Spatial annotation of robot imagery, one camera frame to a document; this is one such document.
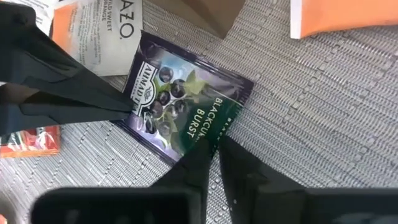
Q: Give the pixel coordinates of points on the red orange tea packet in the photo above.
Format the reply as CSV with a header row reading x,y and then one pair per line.
x,y
34,143

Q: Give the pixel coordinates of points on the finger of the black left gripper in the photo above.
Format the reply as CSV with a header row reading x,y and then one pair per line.
x,y
37,59
46,113

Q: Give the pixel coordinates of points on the wooden tea caddy box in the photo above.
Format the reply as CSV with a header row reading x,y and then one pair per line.
x,y
211,12

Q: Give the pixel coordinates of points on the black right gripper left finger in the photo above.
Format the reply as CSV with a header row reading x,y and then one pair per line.
x,y
192,174

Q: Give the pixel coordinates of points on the grey woven placemat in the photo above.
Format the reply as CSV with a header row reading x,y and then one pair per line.
x,y
311,109

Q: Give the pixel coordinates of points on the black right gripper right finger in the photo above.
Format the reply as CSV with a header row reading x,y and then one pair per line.
x,y
248,193

